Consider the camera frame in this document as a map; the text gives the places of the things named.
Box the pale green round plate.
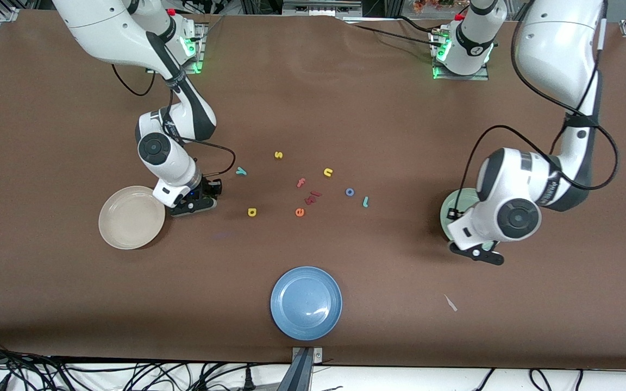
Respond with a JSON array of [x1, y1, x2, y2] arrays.
[[440, 188, 497, 253]]

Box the beige round plate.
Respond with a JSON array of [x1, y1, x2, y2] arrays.
[[98, 186, 166, 250]]

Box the blue round plate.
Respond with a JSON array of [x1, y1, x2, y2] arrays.
[[270, 266, 343, 342]]

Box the orange artificial flowers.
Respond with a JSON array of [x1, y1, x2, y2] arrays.
[[414, 0, 455, 12]]

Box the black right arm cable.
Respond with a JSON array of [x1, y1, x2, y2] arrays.
[[111, 64, 236, 177]]

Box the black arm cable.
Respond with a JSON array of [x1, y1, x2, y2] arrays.
[[452, 0, 619, 213], [111, 64, 236, 177]]

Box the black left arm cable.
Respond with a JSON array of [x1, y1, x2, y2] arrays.
[[452, 0, 619, 213]]

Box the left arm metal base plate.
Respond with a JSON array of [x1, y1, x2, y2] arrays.
[[430, 27, 490, 81]]

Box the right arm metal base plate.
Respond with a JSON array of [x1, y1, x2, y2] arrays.
[[146, 22, 208, 75]]

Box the black cable on table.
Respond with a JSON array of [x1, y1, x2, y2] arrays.
[[340, 15, 441, 47]]

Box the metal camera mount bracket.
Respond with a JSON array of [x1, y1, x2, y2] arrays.
[[278, 346, 324, 391]]

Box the aluminium frame structure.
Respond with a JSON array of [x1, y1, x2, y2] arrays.
[[240, 0, 400, 17]]

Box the black cable tangle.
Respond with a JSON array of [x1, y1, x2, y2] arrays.
[[0, 337, 292, 391]]

